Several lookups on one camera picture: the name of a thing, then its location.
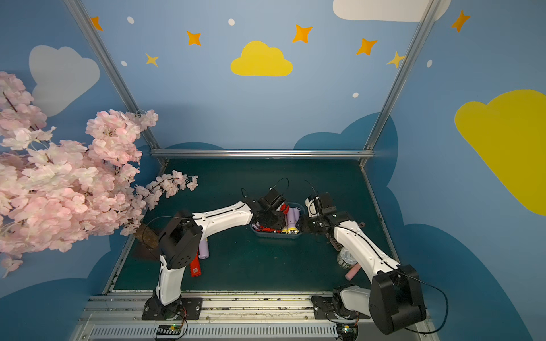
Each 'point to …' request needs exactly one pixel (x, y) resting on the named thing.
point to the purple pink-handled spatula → (352, 271)
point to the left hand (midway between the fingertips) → (283, 220)
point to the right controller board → (347, 331)
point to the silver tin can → (345, 258)
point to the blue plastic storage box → (282, 235)
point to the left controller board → (168, 329)
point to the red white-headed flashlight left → (195, 267)
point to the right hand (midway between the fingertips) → (305, 222)
